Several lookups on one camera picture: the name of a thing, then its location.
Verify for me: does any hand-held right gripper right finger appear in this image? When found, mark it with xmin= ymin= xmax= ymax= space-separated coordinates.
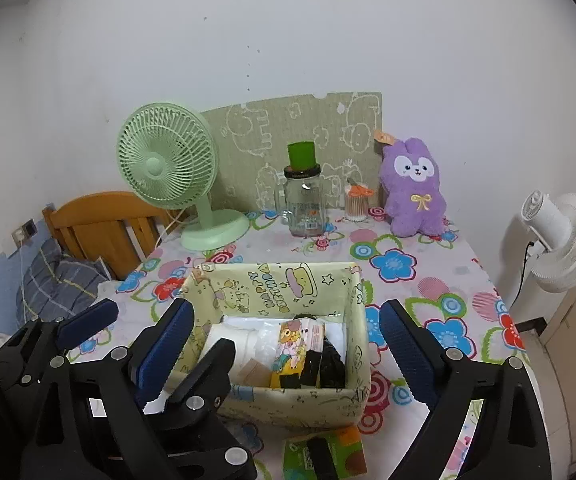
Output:
xmin=379 ymin=299 xmax=554 ymax=480

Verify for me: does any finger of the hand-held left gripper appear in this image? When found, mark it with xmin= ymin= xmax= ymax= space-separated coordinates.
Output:
xmin=165 ymin=338 xmax=237 ymax=413
xmin=0 ymin=299 xmax=119 ymax=386

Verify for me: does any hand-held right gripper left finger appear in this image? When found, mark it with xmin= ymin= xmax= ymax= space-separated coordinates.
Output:
xmin=20 ymin=299 xmax=196 ymax=480

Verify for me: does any white foam roll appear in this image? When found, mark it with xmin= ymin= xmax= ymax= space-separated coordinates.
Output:
xmin=198 ymin=322 xmax=259 ymax=386

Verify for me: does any yellow printed fabric storage box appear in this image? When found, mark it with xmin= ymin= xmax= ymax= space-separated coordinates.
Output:
xmin=165 ymin=261 xmax=373 ymax=431

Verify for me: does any pink cartoon printed packet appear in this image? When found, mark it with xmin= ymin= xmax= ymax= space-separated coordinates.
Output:
xmin=278 ymin=317 xmax=327 ymax=376

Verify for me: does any black rectangular object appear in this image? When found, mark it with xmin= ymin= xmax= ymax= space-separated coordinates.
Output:
xmin=302 ymin=437 xmax=337 ymax=480

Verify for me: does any green and orange tissue packet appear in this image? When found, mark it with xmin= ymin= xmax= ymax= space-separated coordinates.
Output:
xmin=283 ymin=425 xmax=369 ymax=480

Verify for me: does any grey plaid pillow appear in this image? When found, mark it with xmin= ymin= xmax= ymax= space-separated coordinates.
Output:
xmin=15 ymin=237 xmax=113 ymax=323

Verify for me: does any small jar orange lid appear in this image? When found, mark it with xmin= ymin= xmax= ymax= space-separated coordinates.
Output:
xmin=344 ymin=177 xmax=373 ymax=223

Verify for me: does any purple plush bunny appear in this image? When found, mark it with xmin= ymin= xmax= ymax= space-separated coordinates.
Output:
xmin=375 ymin=130 xmax=448 ymax=238

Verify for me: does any green desk fan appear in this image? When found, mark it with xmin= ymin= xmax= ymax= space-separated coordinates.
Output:
xmin=116 ymin=101 xmax=251 ymax=252

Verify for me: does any glass jar mug green lid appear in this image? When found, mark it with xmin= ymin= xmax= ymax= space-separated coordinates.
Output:
xmin=280 ymin=141 xmax=327 ymax=239

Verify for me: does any white standing fan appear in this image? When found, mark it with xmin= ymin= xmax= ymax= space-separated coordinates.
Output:
xmin=510 ymin=190 xmax=576 ymax=331

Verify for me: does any green patterned board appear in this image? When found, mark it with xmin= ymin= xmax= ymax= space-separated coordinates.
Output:
xmin=200 ymin=91 xmax=383 ymax=213

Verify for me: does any wall socket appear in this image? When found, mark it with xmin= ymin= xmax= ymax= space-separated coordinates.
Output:
xmin=12 ymin=220 xmax=38 ymax=247

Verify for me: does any black fan power cable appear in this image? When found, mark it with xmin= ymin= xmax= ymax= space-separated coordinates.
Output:
xmin=513 ymin=241 xmax=535 ymax=316

